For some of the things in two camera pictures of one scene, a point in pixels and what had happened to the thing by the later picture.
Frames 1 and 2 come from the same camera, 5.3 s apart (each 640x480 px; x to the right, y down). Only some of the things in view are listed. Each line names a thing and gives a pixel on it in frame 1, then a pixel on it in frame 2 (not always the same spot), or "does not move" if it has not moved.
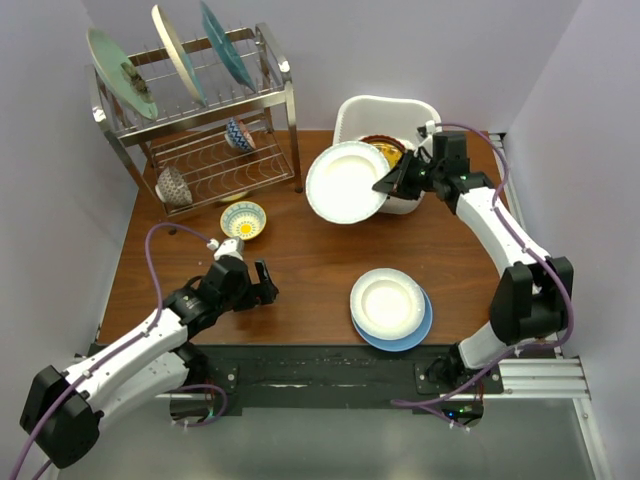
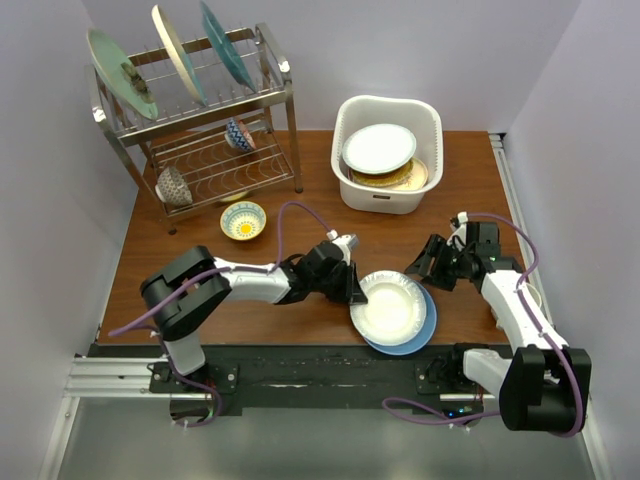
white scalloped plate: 340,179 to 378,148
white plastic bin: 360,116 does not move
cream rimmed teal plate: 179,53 does not move
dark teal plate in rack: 224,47 does not move
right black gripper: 397,181 to 435,248
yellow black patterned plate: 391,154 to 353,175
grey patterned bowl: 172,188 does not move
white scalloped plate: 387,303 does not move
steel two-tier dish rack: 202,122 does not move
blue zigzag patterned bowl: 238,136 does not move
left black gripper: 263,295 to 350,286
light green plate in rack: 110,62 does not move
